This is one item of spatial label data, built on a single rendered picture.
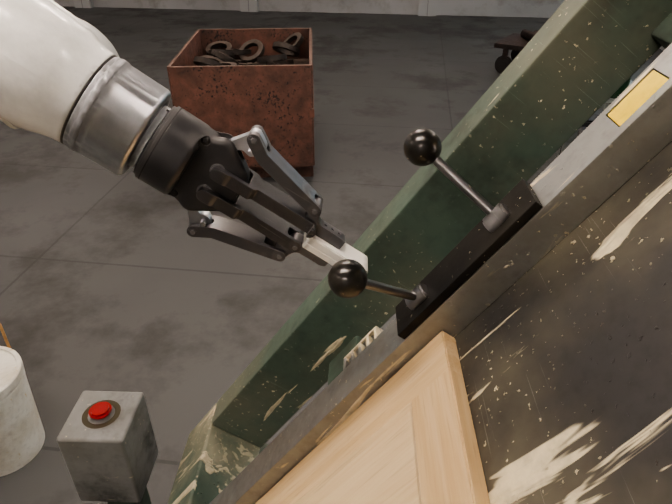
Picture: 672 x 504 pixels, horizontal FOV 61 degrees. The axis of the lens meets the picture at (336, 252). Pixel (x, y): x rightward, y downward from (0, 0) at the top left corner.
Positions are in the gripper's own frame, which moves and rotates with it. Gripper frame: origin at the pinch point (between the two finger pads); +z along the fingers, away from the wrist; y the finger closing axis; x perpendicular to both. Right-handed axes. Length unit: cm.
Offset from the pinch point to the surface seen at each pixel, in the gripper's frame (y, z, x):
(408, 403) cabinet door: 6.6, 14.0, 7.3
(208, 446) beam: 57, 12, -18
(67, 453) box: 72, -8, -17
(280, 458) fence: 28.9, 11.9, 1.3
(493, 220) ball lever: -11.8, 10.2, -0.3
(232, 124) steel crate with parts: 127, -7, -312
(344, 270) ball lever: -1.1, 0.3, 4.3
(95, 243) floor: 204, -39, -231
